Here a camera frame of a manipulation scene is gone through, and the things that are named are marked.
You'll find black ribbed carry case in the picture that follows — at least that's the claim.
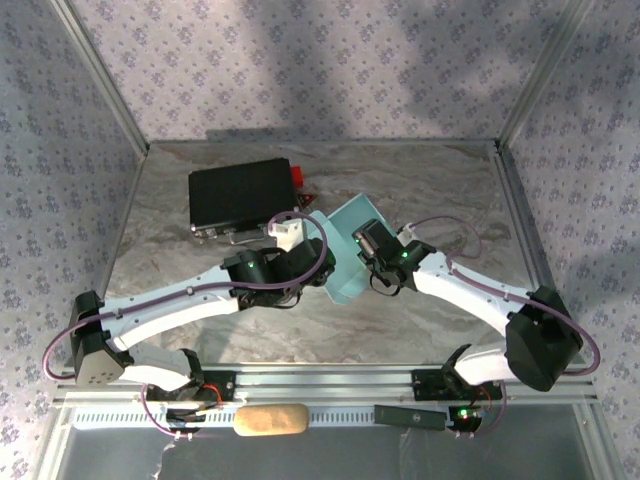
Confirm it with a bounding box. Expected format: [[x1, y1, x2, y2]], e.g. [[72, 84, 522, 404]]
[[188, 157, 301, 246]]

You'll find tan oval pad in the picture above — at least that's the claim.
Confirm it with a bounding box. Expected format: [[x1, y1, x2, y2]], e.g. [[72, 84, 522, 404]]
[[233, 402, 310, 437]]

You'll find dark flat remote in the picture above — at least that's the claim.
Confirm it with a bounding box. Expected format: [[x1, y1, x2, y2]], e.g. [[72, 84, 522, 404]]
[[373, 403, 447, 431]]

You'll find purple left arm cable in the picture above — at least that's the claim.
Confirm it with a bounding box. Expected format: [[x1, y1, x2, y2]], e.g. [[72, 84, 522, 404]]
[[42, 209, 330, 384]]

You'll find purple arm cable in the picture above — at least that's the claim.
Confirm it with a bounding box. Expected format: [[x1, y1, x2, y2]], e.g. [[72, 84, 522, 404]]
[[407, 214, 601, 376], [42, 209, 330, 384]]

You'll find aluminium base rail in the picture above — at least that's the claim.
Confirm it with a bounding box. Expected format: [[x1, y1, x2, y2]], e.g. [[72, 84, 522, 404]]
[[54, 363, 601, 407]]

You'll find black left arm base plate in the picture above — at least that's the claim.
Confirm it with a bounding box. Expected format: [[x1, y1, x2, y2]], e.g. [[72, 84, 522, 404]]
[[144, 369, 237, 404]]

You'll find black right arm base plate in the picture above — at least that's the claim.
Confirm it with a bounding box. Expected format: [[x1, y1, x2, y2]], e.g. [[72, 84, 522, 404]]
[[410, 368, 504, 401]]

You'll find white slotted cable duct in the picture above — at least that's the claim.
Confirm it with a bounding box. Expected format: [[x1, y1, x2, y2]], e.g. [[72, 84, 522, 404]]
[[72, 404, 481, 431]]

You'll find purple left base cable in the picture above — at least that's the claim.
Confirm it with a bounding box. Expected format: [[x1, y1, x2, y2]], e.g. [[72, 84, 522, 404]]
[[138, 377, 196, 442]]

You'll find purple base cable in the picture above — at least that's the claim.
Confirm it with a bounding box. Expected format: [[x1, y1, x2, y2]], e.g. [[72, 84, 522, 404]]
[[138, 377, 196, 442], [449, 397, 509, 441]]

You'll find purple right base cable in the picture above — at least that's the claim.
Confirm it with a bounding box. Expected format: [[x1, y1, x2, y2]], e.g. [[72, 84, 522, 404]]
[[449, 397, 509, 441]]

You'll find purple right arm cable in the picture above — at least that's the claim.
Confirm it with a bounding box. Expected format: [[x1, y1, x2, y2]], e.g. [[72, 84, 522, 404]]
[[407, 214, 601, 376]]

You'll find aluminium frame post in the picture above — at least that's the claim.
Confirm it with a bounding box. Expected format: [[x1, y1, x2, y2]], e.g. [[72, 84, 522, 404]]
[[497, 0, 597, 147], [49, 0, 151, 154]]

